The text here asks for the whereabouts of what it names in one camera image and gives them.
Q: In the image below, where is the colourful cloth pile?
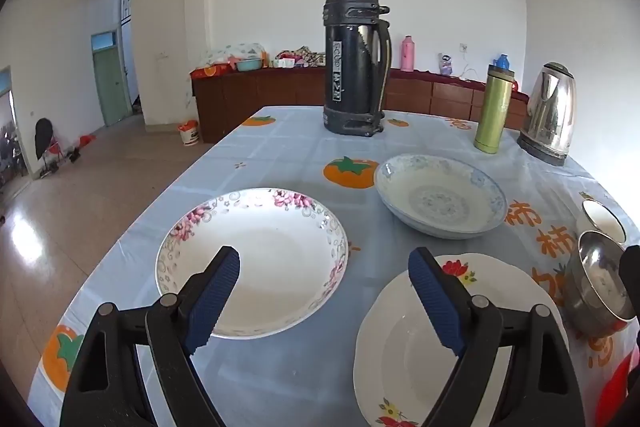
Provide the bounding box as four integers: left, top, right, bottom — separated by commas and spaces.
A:
275, 46, 327, 68

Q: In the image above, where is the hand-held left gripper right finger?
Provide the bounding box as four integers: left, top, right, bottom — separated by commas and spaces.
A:
407, 247, 586, 427

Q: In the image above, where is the large black thermos flask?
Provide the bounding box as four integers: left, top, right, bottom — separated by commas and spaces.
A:
322, 0, 391, 138

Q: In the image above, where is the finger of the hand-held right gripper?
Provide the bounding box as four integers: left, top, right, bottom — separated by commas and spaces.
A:
619, 245, 640, 320

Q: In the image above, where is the orange fruit box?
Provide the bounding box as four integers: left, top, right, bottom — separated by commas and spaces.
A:
192, 63, 236, 80

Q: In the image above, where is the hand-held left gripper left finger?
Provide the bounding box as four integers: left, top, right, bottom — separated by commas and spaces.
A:
60, 245, 241, 427

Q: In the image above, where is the pink thermos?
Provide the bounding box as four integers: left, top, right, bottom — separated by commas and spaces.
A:
400, 35, 417, 72

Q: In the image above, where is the stainless steel bowl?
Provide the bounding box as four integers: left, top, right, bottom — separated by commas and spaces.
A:
564, 230, 638, 338

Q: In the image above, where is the white enamel bowl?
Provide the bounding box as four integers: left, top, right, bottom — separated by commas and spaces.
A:
575, 199, 627, 245

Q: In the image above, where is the red plastic bowl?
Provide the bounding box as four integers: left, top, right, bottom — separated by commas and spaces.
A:
597, 347, 636, 427

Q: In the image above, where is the stainless electric kettle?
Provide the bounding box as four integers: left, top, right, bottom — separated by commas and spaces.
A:
516, 62, 577, 166

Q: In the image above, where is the brown wooden sideboard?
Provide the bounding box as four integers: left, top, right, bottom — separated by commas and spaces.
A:
190, 66, 530, 144

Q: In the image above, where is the blue patterned plate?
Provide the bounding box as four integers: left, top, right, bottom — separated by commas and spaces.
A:
374, 153, 509, 240

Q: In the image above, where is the pink floral plate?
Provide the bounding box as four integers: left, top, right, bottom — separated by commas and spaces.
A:
155, 187, 349, 340

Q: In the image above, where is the white plastic bucket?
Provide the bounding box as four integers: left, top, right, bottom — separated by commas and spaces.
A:
178, 120, 201, 146

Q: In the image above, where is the mesh food cover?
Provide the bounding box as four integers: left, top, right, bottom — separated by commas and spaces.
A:
205, 43, 268, 68

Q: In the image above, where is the green thermos bottle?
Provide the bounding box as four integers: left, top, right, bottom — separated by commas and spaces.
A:
474, 64, 516, 154

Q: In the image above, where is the green door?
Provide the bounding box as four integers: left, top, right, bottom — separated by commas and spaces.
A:
91, 32, 132, 126

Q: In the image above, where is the red flower scalloped plate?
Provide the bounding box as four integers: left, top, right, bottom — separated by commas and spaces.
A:
353, 253, 571, 427

